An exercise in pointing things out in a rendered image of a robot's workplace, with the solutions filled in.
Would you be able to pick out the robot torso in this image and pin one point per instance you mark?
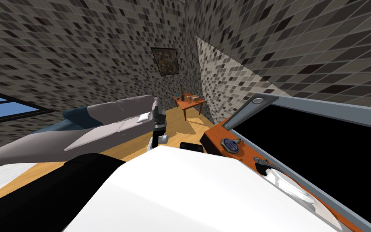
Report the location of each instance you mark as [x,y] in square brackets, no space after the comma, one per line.
[185,193]

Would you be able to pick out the grey framed black television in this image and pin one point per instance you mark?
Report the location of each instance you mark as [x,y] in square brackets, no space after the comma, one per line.
[320,148]

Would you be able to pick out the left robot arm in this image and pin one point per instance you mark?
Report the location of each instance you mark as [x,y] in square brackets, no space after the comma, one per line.
[44,196]

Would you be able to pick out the small orange wooden table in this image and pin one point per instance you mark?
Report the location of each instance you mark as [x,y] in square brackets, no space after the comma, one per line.
[189,102]

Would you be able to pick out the black framed window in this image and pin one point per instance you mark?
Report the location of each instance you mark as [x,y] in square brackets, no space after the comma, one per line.
[2,108]

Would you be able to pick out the blue round object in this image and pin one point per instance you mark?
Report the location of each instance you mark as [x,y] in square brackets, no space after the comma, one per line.
[230,146]

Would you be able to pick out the grey sofa with blue cushion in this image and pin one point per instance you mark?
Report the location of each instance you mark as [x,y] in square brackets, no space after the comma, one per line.
[85,129]

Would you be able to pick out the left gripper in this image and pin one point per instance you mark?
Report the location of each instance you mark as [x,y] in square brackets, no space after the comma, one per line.
[159,120]

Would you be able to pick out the orange wooden cabinet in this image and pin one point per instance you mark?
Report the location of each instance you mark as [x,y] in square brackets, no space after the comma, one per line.
[214,138]

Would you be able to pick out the dark framed wall picture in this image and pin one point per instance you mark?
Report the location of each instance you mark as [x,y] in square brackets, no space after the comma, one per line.
[165,61]

